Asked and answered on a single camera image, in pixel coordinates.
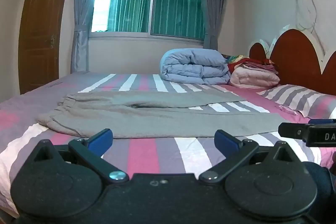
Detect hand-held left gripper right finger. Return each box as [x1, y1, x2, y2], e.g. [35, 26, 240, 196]
[199, 130, 305, 185]

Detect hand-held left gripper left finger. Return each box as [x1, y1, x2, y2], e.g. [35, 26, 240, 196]
[28, 128, 130, 184]

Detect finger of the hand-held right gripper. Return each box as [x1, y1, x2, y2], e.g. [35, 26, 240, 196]
[278, 122, 310, 141]

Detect grey pants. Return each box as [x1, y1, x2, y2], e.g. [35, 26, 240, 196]
[37, 90, 289, 139]

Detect person's right forearm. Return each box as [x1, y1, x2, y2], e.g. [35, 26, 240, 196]
[304, 152, 336, 205]

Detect striped pillow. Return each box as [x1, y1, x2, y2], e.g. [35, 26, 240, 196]
[256, 84, 336, 119]

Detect striped bed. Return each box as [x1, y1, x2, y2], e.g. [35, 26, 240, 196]
[0, 71, 336, 216]

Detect folded pink blanket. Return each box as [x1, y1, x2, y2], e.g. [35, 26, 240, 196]
[230, 63, 281, 89]

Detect red wooden headboard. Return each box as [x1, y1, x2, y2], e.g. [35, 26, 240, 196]
[249, 29, 336, 96]

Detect red patterned blanket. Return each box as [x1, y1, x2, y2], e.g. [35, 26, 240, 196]
[223, 54, 276, 75]

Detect folded blue duvet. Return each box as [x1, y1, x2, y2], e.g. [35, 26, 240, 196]
[160, 48, 231, 85]

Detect brown wooden door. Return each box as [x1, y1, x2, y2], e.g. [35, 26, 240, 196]
[18, 0, 78, 94]

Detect grey curtain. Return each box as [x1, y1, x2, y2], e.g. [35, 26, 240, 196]
[196, 0, 233, 50]
[71, 0, 111, 73]

